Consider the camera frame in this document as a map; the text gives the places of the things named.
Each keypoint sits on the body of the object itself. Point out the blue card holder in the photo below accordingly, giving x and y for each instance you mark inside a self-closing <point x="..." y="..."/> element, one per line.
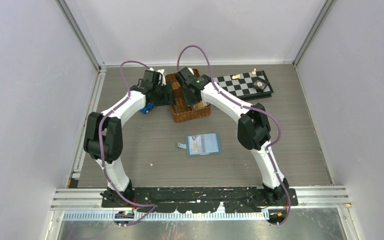
<point x="211" y="144"/>

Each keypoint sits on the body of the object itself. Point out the cards in basket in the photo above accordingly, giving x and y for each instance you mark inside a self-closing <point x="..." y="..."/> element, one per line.
<point x="200" y="105"/>

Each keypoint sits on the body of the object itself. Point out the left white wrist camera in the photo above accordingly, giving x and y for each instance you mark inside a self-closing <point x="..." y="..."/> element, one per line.
<point x="160" y="77"/>

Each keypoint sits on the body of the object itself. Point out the black square box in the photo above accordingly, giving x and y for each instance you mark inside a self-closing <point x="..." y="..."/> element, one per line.
<point x="260" y="85"/>

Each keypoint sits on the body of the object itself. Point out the black white chessboard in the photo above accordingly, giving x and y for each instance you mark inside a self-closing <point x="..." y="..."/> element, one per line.
<point x="244" y="88"/>

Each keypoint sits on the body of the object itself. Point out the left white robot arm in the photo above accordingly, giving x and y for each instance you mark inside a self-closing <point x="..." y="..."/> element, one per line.
<point x="103" y="139"/>

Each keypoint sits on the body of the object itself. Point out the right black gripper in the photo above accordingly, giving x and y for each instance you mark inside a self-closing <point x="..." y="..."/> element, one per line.
<point x="187" y="102"/>

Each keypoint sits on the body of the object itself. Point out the blue yellow toy car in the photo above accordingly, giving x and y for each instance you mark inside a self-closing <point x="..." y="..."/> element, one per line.
<point x="148" y="108"/>

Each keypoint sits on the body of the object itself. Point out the white portrait credit card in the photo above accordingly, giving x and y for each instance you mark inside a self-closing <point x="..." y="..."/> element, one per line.
<point x="195" y="144"/>

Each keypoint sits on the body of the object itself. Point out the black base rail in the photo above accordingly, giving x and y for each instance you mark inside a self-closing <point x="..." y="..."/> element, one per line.
<point x="199" y="200"/>

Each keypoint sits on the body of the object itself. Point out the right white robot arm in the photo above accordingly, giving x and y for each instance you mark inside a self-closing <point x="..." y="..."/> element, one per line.
<point x="253" y="127"/>

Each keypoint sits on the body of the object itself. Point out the brown wicker basket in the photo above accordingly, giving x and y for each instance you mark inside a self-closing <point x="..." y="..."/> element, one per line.
<point x="180" y="111"/>

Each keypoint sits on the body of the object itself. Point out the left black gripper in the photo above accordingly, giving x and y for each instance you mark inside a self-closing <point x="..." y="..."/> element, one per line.
<point x="168" y="98"/>

